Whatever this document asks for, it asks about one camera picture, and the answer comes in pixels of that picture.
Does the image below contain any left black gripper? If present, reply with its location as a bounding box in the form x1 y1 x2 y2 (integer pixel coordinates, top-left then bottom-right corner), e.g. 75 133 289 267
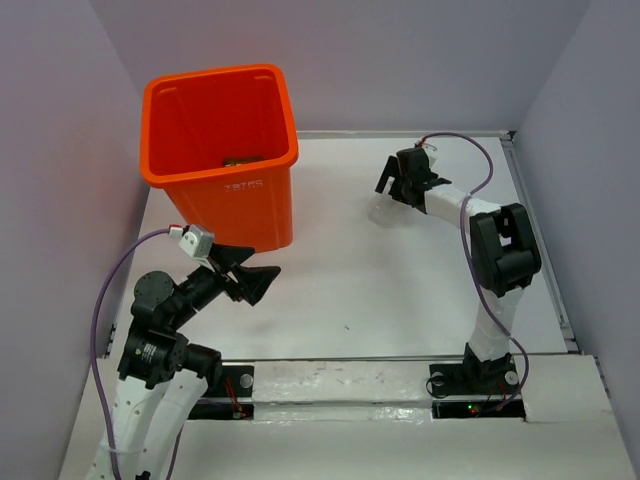
169 240 281 326

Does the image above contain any clear jar with metal lid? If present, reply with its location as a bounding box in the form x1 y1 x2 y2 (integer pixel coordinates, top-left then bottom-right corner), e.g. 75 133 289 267
367 194 413 228

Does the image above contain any orange juice bottle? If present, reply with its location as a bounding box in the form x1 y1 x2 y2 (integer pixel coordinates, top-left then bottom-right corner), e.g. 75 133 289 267
222 156 264 168

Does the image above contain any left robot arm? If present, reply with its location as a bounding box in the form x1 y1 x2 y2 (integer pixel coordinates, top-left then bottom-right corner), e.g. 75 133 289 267
87 245 281 479

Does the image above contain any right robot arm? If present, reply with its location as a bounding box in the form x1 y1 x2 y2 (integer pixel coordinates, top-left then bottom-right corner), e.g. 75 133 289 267
375 147 542 399

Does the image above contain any orange plastic bin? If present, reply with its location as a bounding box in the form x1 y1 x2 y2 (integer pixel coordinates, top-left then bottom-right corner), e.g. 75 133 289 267
139 64 299 252

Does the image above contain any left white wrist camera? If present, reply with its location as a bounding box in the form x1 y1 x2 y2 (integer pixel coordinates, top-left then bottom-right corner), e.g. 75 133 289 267
168 225 215 269

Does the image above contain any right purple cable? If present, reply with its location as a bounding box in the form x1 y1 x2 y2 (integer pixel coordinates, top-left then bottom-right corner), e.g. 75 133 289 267
419 131 530 406

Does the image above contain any purple cable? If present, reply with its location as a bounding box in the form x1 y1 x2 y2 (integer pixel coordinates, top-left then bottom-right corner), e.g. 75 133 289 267
419 131 530 406
91 227 179 480

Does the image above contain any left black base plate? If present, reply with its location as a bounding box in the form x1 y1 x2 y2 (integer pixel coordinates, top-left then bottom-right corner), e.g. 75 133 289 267
188 364 255 421

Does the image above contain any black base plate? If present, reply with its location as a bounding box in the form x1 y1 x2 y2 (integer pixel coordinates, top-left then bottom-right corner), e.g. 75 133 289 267
425 363 526 420
188 364 255 421

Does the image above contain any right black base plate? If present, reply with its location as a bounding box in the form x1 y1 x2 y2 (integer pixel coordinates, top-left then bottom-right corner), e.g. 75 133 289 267
425 363 526 420

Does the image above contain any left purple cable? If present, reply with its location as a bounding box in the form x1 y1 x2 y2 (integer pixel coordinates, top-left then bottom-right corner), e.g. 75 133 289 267
91 227 179 480

